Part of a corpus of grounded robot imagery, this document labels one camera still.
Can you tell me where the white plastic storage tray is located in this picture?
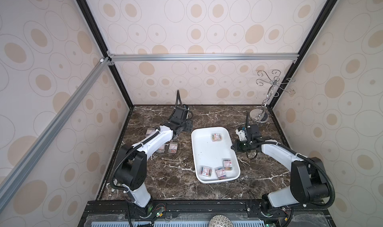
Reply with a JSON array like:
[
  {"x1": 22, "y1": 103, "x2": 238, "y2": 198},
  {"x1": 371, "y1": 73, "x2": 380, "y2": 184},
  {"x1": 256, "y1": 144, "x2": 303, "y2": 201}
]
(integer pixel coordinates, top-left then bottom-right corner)
[{"x1": 191, "y1": 127, "x2": 241, "y2": 184}]

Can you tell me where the diagonal aluminium rail left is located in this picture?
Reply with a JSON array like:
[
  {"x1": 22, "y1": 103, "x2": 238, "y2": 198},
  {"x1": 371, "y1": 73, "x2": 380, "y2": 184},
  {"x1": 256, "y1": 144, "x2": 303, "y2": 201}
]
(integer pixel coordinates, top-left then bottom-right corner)
[{"x1": 1, "y1": 57, "x2": 111, "y2": 212}]

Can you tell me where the horizontal aluminium rail back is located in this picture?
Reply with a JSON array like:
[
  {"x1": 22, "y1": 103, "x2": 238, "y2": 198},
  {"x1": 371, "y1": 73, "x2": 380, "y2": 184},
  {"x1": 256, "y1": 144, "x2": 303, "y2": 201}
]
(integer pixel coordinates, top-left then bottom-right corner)
[{"x1": 110, "y1": 53, "x2": 299, "y2": 62}]

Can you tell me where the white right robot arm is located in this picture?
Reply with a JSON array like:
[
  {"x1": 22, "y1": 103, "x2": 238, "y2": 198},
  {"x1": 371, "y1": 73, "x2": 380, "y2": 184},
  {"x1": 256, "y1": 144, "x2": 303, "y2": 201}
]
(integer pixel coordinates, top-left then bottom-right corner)
[{"x1": 231, "y1": 124, "x2": 336, "y2": 210}]

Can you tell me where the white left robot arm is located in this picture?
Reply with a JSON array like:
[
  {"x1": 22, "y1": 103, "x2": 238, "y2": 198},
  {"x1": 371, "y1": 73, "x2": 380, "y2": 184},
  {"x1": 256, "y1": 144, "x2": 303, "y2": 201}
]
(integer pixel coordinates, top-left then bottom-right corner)
[{"x1": 109, "y1": 104, "x2": 193, "y2": 208}]

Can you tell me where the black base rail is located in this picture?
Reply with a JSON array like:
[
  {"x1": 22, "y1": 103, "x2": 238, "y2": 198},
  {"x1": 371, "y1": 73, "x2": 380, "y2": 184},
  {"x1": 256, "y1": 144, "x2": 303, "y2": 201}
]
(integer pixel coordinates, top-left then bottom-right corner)
[{"x1": 78, "y1": 200, "x2": 335, "y2": 227}]

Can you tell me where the black corner frame post right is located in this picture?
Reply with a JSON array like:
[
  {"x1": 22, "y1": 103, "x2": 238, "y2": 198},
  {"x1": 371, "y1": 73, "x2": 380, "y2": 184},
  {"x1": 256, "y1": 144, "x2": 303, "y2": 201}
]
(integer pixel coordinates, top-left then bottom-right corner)
[{"x1": 268, "y1": 0, "x2": 339, "y2": 110}]

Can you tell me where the metal mesh ball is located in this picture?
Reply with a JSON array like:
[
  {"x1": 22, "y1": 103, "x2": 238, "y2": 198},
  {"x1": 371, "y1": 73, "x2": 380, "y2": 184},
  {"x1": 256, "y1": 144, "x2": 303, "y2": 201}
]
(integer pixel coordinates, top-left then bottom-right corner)
[{"x1": 208, "y1": 215, "x2": 234, "y2": 227}]

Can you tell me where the silver wire hook stand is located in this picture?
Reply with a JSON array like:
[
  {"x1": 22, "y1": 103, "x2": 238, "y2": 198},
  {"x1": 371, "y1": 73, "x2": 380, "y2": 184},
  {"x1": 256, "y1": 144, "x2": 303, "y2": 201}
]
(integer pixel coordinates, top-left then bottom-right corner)
[{"x1": 249, "y1": 70, "x2": 296, "y2": 123}]

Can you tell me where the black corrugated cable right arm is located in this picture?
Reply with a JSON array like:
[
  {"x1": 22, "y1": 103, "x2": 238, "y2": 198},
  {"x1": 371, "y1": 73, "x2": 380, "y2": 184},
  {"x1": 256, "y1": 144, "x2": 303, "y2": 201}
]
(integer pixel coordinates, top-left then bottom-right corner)
[{"x1": 269, "y1": 138, "x2": 336, "y2": 208}]

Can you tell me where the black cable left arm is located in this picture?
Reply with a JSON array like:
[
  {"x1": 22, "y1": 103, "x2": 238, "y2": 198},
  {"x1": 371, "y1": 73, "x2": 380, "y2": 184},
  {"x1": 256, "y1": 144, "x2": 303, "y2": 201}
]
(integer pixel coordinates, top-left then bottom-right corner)
[{"x1": 109, "y1": 131, "x2": 161, "y2": 192}]

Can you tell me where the black corner frame post left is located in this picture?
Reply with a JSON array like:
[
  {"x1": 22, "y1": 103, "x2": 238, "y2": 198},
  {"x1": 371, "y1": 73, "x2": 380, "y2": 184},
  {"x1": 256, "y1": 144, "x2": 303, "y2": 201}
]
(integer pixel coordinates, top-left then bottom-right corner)
[{"x1": 75, "y1": 0, "x2": 134, "y2": 109}]

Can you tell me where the black corner frame post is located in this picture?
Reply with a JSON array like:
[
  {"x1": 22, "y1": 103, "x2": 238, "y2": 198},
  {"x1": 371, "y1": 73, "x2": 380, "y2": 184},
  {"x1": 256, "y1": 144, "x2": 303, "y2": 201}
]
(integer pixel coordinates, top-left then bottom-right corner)
[
  {"x1": 268, "y1": 0, "x2": 339, "y2": 110},
  {"x1": 75, "y1": 0, "x2": 134, "y2": 109}
]

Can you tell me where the paper clip box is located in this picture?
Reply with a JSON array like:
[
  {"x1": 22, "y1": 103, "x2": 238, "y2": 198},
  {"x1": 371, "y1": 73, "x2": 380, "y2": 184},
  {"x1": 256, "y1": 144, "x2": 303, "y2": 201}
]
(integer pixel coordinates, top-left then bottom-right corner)
[
  {"x1": 215, "y1": 167, "x2": 227, "y2": 180},
  {"x1": 145, "y1": 128, "x2": 156, "y2": 137},
  {"x1": 156, "y1": 144, "x2": 166, "y2": 153},
  {"x1": 199, "y1": 166, "x2": 212, "y2": 177},
  {"x1": 222, "y1": 159, "x2": 233, "y2": 171},
  {"x1": 168, "y1": 142, "x2": 178, "y2": 154},
  {"x1": 211, "y1": 133, "x2": 222, "y2": 141}
]

